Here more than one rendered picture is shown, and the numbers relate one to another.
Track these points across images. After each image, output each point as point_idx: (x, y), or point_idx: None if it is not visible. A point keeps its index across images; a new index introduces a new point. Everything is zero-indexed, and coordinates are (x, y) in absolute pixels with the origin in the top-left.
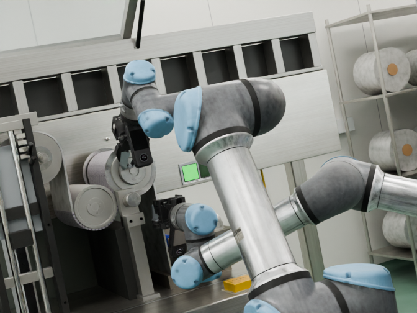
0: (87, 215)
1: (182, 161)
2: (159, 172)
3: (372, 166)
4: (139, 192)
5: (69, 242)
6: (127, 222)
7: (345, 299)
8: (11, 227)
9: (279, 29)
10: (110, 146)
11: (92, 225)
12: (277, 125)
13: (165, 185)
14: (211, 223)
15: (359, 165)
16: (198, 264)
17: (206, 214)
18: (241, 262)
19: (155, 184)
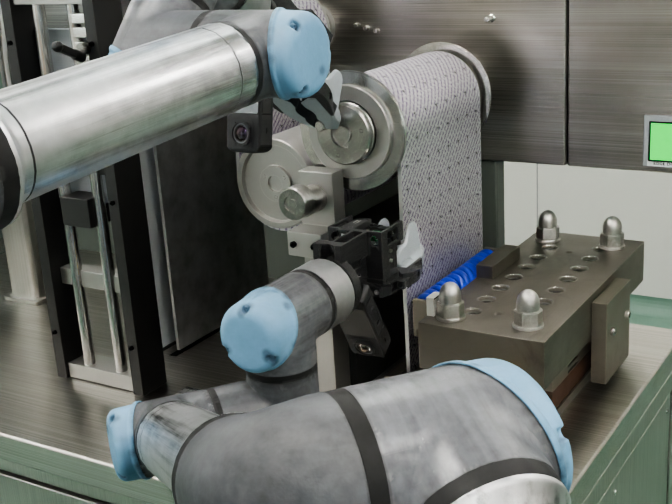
0: (260, 195)
1: (658, 111)
2: (593, 122)
3: (474, 475)
4: (362, 183)
5: None
6: (288, 242)
7: None
8: (81, 182)
9: None
10: (494, 36)
11: (267, 217)
12: None
13: (601, 154)
14: (259, 354)
15: (439, 448)
16: (129, 444)
17: (250, 330)
18: (616, 413)
19: (578, 146)
